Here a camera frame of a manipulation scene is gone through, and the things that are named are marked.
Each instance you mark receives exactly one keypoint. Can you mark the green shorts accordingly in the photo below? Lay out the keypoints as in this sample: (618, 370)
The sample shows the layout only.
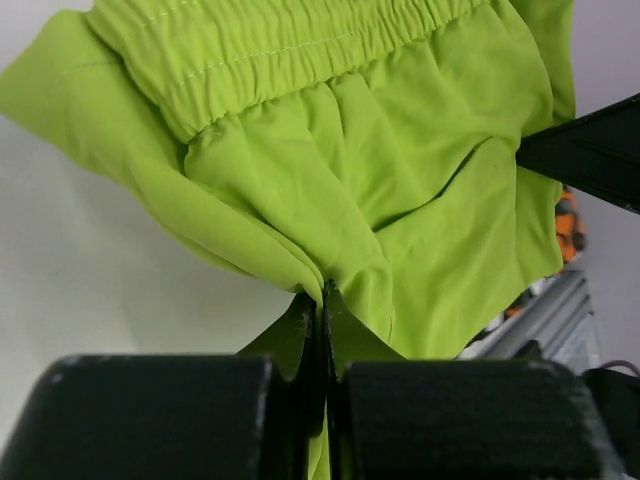
(371, 143)

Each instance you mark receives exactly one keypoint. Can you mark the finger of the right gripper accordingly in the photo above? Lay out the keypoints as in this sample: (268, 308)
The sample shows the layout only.
(597, 154)

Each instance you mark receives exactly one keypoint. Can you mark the aluminium mounting rail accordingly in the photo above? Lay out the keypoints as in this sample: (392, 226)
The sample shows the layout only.
(558, 325)

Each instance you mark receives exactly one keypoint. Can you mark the orange camouflage shorts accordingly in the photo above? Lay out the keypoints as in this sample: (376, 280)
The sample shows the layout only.
(572, 240)

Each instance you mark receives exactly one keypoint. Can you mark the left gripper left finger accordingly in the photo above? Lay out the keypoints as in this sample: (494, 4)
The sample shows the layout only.
(174, 416)

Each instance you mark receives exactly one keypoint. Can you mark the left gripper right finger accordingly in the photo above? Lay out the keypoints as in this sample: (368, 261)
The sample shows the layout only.
(392, 418)

